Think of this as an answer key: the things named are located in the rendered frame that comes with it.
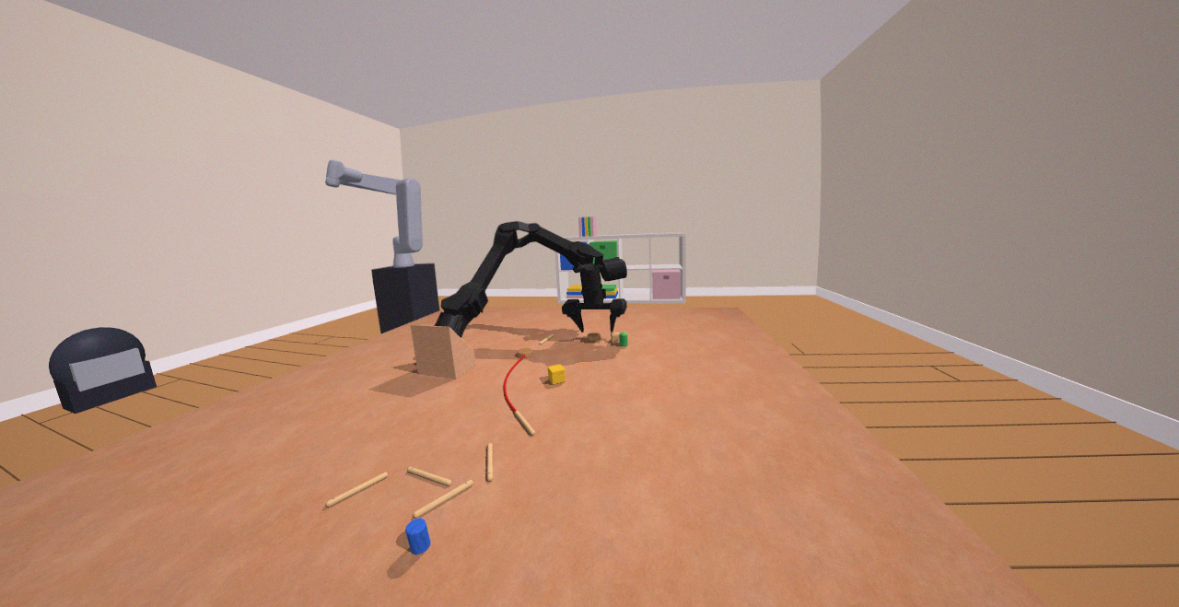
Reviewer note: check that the blue cylinder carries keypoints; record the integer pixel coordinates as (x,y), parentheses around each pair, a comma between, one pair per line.
(417,535)

